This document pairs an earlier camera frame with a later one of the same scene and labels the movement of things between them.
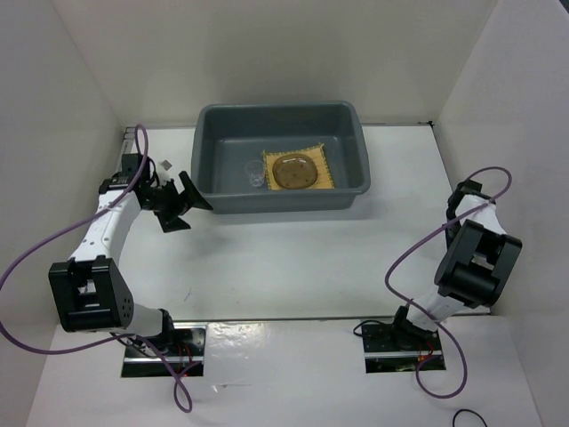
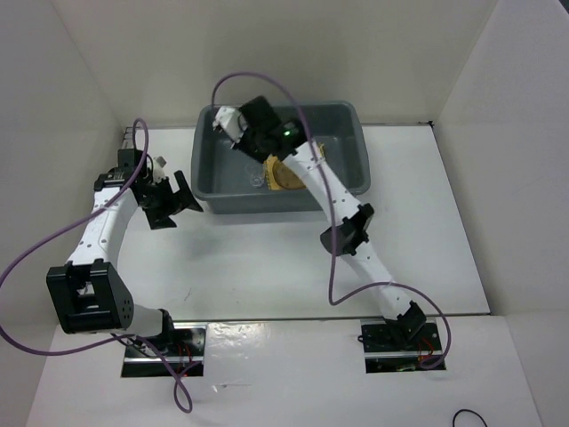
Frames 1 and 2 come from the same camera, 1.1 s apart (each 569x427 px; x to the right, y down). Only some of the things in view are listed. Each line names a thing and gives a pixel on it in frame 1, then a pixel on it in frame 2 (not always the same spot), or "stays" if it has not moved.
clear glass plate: x=294 y=172 stays
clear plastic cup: x=255 y=169 stays
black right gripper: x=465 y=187 → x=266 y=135
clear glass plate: x=294 y=172 stays
